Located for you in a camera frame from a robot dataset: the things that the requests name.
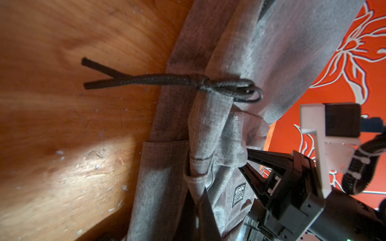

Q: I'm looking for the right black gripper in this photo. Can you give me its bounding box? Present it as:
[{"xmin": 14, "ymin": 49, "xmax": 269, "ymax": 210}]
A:
[{"xmin": 239, "ymin": 149, "xmax": 326, "ymax": 241}]

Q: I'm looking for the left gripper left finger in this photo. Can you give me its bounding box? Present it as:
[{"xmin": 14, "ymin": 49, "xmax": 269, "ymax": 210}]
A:
[{"xmin": 172, "ymin": 191, "xmax": 199, "ymax": 241}]

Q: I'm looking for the grey student backpack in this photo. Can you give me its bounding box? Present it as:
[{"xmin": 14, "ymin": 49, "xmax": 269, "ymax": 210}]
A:
[{"xmin": 81, "ymin": 1, "xmax": 364, "ymax": 241}]

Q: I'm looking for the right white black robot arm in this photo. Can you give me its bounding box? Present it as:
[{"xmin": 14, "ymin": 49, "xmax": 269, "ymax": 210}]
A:
[{"xmin": 240, "ymin": 116, "xmax": 386, "ymax": 241}]

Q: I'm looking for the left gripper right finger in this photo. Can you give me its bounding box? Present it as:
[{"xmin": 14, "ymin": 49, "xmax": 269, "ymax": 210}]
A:
[{"xmin": 197, "ymin": 189, "xmax": 223, "ymax": 241}]

